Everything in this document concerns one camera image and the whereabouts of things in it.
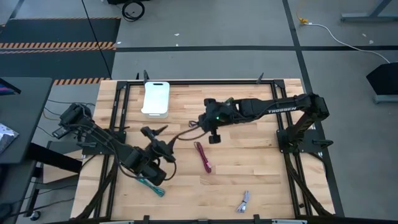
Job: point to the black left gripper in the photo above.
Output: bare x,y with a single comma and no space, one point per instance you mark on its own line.
161,149

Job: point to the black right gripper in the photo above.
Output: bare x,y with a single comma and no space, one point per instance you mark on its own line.
217,115

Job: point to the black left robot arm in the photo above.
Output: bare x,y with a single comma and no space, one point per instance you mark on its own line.
105,140

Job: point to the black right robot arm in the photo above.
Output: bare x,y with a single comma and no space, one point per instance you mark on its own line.
280,107

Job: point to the white plastic bin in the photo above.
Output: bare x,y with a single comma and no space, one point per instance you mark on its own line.
155,99

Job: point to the black table clamp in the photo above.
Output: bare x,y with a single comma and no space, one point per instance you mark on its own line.
260,77
145,75
257,219
146,219

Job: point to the black mat with hazard stripes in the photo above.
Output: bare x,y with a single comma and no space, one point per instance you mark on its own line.
77,67
62,31

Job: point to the yellow plug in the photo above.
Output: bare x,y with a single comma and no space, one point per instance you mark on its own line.
302,20

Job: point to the black equipment box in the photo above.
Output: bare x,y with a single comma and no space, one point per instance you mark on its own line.
124,1

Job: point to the black desk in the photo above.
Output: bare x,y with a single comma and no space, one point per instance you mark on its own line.
25,118

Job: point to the silver bag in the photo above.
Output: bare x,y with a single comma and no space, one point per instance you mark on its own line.
6,135

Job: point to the black box on grey base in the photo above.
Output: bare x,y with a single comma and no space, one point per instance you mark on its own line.
384,79

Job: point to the grey metal table leg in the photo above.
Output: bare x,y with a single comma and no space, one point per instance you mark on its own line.
370,16

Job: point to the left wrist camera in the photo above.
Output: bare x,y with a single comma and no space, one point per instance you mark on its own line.
147,132

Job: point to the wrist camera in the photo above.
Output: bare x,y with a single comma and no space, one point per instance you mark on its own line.
147,132
214,138

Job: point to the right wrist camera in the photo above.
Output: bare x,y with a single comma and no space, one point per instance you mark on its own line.
214,138

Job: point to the black aluminium table frame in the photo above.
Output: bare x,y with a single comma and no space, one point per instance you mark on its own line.
202,82

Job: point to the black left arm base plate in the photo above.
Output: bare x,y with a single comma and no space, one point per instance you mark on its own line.
119,137

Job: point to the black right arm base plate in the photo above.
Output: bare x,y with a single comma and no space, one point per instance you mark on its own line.
306,141

